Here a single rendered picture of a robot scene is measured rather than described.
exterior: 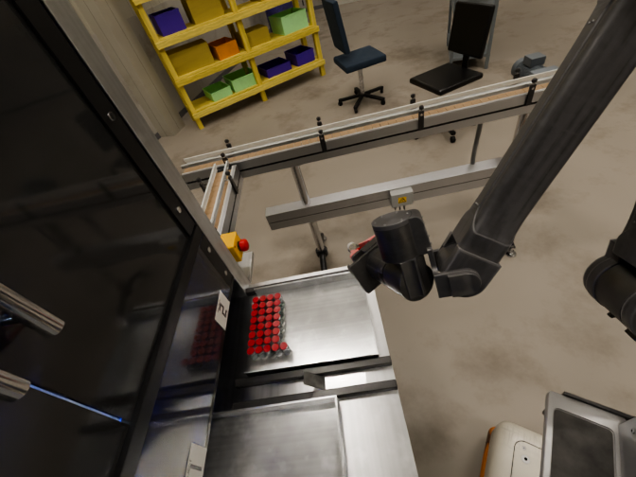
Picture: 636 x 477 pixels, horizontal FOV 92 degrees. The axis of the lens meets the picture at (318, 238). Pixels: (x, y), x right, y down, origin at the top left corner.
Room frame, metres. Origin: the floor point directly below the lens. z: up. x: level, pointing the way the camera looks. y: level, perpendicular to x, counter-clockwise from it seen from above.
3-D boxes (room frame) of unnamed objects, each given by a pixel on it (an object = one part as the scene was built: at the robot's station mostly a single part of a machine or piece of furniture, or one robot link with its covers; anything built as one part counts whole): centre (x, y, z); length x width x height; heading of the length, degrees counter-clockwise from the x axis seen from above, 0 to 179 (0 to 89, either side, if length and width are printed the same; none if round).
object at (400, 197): (1.27, -0.51, 0.50); 0.12 x 0.05 x 0.09; 81
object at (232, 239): (0.74, 0.28, 1.00); 0.08 x 0.07 x 0.07; 81
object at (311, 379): (0.28, 0.06, 0.91); 0.14 x 0.03 x 0.06; 81
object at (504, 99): (1.35, -0.39, 0.92); 1.90 x 0.15 x 0.16; 81
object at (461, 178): (1.33, -0.54, 0.49); 1.60 x 0.08 x 0.12; 81
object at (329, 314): (0.46, 0.09, 0.90); 0.34 x 0.26 x 0.04; 81
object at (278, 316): (0.48, 0.18, 0.91); 0.18 x 0.02 x 0.05; 171
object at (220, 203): (1.05, 0.38, 0.92); 0.69 x 0.15 x 0.16; 171
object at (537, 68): (1.42, -1.29, 0.90); 0.28 x 0.12 x 0.14; 171
